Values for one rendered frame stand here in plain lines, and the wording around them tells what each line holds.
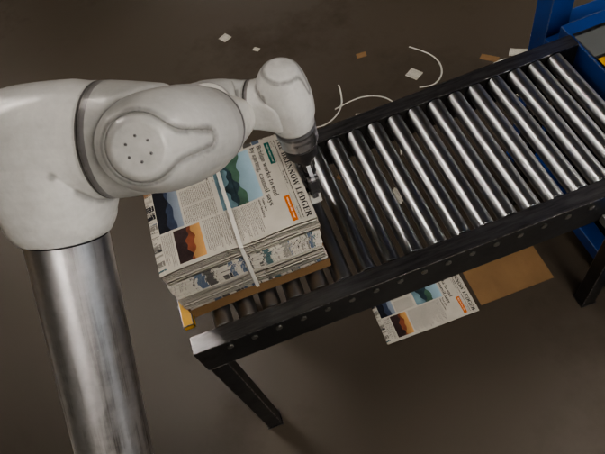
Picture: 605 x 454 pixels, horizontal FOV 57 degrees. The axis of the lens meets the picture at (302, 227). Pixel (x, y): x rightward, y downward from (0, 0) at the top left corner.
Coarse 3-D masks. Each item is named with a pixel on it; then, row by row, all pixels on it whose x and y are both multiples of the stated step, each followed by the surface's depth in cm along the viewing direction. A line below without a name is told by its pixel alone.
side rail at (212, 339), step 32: (576, 192) 143; (512, 224) 141; (544, 224) 141; (576, 224) 148; (416, 256) 141; (448, 256) 140; (480, 256) 145; (320, 288) 141; (352, 288) 140; (384, 288) 142; (416, 288) 148; (256, 320) 140; (288, 320) 139; (320, 320) 145; (224, 352) 142
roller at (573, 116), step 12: (528, 72) 169; (540, 72) 166; (540, 84) 165; (552, 84) 162; (552, 96) 162; (564, 96) 159; (564, 108) 158; (576, 108) 156; (576, 120) 155; (588, 120) 154; (588, 132) 152; (600, 132) 151; (588, 144) 153; (600, 144) 149; (600, 156) 149
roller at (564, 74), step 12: (552, 60) 168; (564, 60) 166; (552, 72) 170; (564, 72) 164; (576, 72) 163; (564, 84) 165; (576, 84) 161; (588, 84) 161; (576, 96) 161; (588, 96) 158; (588, 108) 158; (600, 108) 155; (600, 120) 155
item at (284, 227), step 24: (264, 144) 139; (240, 168) 137; (264, 168) 135; (288, 168) 134; (240, 192) 133; (264, 192) 131; (288, 192) 130; (264, 216) 128; (288, 216) 126; (312, 216) 125; (264, 240) 126; (288, 240) 130; (312, 240) 132; (264, 264) 134; (288, 264) 136
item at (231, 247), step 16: (224, 176) 136; (224, 208) 131; (240, 208) 131; (224, 224) 129; (240, 224) 128; (224, 240) 126; (240, 256) 129; (256, 256) 130; (240, 272) 133; (256, 272) 135
